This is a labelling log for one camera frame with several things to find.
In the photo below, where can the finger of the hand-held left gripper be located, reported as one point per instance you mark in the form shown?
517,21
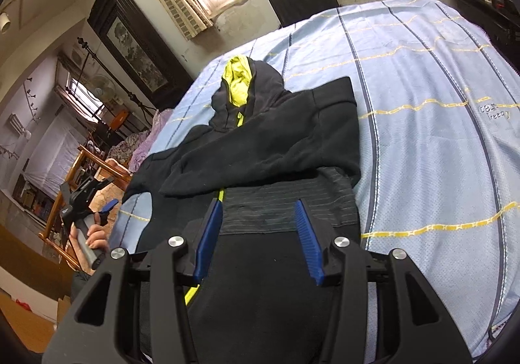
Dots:
109,208

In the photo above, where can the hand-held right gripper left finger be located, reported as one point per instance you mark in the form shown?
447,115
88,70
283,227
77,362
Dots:
207,240

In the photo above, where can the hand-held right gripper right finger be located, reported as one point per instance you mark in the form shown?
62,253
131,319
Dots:
309,242

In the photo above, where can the black hoodie with yellow lining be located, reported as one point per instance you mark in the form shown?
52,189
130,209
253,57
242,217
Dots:
264,144

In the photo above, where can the person's left hand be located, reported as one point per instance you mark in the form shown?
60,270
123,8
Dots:
96,235

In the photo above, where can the wooden chair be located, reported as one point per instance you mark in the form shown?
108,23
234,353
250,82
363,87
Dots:
118,174

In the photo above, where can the bookshelf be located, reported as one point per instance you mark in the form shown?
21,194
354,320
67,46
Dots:
34,201

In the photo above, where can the purple floral cloth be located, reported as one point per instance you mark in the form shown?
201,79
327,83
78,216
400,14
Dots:
140,144

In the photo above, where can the orange object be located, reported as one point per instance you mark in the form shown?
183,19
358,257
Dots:
118,121

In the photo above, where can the small barred window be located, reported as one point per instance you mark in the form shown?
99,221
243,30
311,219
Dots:
81,98

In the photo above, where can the cardboard box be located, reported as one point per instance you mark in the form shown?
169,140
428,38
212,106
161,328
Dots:
63,307

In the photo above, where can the white standing fan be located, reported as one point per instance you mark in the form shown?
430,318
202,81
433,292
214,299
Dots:
101,85

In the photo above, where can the red object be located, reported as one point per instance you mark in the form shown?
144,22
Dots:
23,304

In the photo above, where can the black framed picture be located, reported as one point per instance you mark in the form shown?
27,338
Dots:
134,45

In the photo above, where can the light blue striped bed sheet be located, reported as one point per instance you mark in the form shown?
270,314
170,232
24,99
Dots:
426,124

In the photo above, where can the white ceiling spotlight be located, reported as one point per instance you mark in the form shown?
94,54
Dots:
4,22

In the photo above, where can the dark cabinet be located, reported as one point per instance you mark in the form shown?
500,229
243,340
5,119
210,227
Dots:
497,27

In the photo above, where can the white wall light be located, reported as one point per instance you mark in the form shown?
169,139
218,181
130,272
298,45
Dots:
16,122

